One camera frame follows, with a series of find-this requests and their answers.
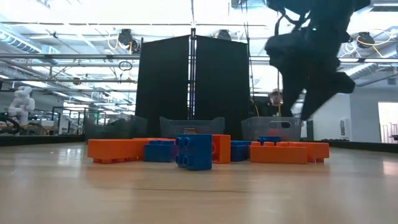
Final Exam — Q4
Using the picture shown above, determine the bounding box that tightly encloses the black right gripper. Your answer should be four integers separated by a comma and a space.
264, 26, 356, 121

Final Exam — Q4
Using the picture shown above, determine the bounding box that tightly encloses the black metal rack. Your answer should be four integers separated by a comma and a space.
52, 105, 106, 127

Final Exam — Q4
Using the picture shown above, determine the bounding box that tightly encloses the white humanoid robot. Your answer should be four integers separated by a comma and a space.
7, 86, 36, 125

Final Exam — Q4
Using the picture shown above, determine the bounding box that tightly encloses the hanging black cable coil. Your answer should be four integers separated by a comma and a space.
118, 60, 134, 72

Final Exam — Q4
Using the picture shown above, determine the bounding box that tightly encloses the grey plastic bin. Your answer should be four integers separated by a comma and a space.
159, 116, 226, 139
241, 116, 302, 142
83, 114, 149, 140

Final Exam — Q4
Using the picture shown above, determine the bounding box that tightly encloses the person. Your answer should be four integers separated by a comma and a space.
269, 89, 284, 108

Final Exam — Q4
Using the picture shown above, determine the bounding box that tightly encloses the white wall dispenser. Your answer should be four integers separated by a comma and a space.
339, 117, 352, 139

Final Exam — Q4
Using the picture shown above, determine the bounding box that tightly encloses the thin hanging pole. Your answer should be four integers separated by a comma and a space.
276, 63, 281, 116

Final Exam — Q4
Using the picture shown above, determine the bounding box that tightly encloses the black equipment box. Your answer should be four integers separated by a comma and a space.
250, 95, 274, 118

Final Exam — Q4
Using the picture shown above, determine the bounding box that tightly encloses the black folding partition screen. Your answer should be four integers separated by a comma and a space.
135, 27, 251, 140

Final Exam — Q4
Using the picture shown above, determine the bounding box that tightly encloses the small blue toy brick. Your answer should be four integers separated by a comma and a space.
257, 136, 282, 146
230, 140, 252, 162
143, 139, 177, 162
175, 133, 213, 171

